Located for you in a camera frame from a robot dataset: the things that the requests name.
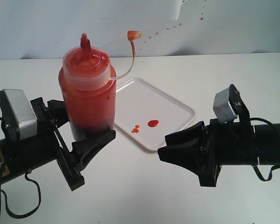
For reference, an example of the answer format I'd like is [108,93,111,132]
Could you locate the red sauce drops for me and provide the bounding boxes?
[131,119,159,133]

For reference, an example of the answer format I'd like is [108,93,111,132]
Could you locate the white backdrop sheet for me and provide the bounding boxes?
[0,0,280,59]

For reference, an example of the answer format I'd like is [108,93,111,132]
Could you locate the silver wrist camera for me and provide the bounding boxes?
[0,89,37,142]
[213,84,250,124]

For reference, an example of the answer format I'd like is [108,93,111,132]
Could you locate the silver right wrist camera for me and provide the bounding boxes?
[213,84,250,124]

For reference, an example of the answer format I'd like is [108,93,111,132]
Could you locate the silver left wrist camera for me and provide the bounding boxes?
[0,89,37,142]

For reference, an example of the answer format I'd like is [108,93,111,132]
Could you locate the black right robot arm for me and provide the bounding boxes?
[157,119,280,187]

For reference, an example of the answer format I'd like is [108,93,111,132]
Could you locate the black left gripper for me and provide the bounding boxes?
[0,90,117,192]

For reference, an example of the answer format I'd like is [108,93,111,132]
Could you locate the red sauce squeeze bottle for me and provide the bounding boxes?
[58,33,132,141]

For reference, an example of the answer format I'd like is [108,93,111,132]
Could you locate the white rectangular plastic tray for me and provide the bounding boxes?
[115,78,196,153]

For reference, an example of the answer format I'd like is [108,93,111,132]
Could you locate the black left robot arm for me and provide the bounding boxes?
[0,89,116,190]

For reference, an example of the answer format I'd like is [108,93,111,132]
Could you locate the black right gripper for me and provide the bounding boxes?
[157,119,256,187]

